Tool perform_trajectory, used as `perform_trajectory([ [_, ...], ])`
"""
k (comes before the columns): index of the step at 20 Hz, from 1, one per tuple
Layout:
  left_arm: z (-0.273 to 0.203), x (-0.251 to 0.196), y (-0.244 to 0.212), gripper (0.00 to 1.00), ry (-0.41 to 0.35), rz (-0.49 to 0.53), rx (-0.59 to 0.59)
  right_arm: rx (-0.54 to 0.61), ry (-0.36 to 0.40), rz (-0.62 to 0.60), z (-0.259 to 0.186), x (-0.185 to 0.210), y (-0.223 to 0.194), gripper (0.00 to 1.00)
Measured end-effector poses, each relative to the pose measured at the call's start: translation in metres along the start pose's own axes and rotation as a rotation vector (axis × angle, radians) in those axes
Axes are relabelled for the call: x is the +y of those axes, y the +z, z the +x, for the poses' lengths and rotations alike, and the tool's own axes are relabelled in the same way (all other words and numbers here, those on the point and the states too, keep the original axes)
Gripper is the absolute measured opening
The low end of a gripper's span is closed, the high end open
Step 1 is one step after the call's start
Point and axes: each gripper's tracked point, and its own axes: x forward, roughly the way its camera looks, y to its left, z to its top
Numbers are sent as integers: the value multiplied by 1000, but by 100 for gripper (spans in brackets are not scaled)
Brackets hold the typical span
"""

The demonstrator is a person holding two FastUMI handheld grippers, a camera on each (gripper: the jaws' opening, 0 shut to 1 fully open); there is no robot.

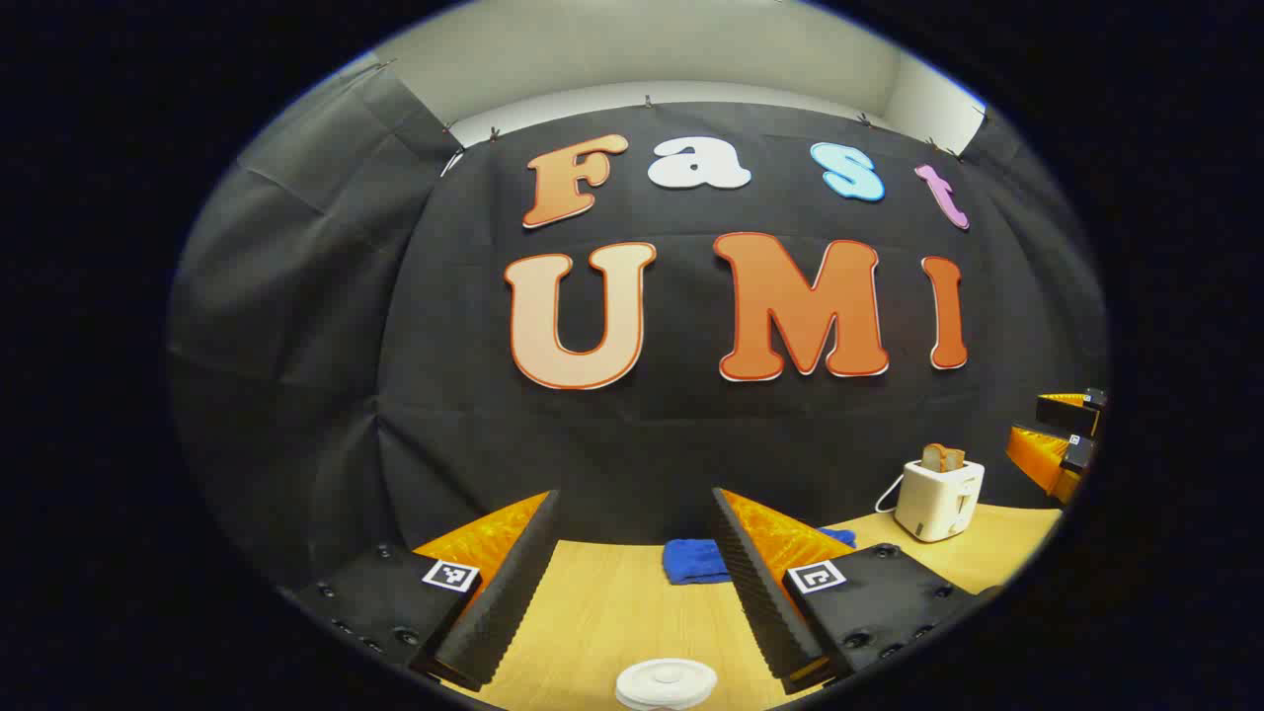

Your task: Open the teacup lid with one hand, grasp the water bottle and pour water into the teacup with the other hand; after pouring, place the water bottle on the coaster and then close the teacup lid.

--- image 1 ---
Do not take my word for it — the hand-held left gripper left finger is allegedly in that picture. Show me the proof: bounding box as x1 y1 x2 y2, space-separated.
296 489 561 692

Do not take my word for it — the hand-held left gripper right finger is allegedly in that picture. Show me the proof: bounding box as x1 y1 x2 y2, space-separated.
711 487 979 695

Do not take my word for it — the white teacup lid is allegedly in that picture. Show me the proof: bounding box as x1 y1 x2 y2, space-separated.
614 659 719 710

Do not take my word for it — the blue towel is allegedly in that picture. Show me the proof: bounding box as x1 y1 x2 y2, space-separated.
663 528 858 586

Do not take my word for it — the white toaster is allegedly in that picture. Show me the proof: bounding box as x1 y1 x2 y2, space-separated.
894 459 986 543

